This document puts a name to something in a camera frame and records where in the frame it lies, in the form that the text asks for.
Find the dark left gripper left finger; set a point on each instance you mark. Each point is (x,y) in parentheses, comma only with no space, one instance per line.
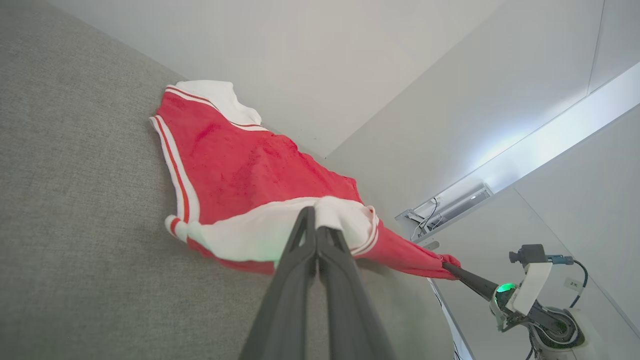
(287,300)

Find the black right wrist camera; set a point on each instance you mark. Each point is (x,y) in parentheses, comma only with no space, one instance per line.
(530,253)

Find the red and white jersey garment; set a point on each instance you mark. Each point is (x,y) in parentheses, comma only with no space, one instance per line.
(240,180)

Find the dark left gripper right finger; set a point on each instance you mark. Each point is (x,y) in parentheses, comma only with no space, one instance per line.
(350,310)

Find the white ceiling fixture unit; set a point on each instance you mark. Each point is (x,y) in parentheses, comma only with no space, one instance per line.
(450,210)

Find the white paper label tag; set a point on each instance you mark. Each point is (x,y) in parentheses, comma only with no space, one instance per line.
(573,285)

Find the grey fabric sofa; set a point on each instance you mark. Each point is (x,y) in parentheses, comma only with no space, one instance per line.
(85,225)

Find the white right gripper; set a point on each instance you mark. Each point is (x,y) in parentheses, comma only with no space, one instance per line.
(527,292)

